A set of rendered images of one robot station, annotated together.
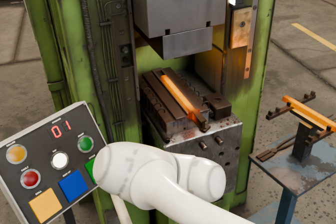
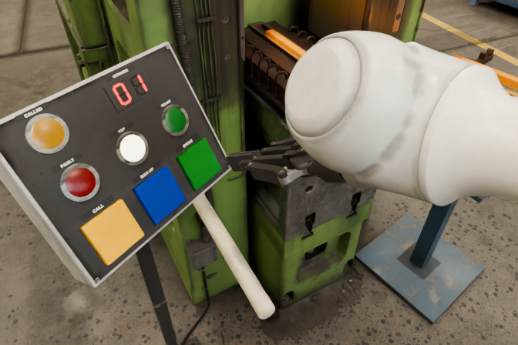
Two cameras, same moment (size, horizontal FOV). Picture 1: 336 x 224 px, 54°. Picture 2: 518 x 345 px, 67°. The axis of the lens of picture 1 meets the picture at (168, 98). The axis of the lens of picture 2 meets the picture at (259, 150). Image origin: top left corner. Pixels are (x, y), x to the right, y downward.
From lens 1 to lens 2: 0.45 m
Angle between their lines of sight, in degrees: 8
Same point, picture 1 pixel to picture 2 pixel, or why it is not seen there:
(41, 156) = (98, 139)
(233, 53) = not seen: outside the picture
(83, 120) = (168, 77)
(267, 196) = (394, 209)
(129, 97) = (228, 55)
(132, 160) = (417, 65)
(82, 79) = (153, 15)
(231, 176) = not seen: hidden behind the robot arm
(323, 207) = (467, 219)
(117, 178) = (389, 112)
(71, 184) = (157, 192)
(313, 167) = not seen: hidden behind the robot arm
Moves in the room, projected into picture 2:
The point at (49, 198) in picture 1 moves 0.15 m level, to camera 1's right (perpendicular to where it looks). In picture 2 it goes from (120, 219) to (214, 209)
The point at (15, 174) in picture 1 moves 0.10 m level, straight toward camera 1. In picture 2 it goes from (49, 174) to (75, 214)
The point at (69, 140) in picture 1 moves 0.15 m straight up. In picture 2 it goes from (146, 112) to (128, 28)
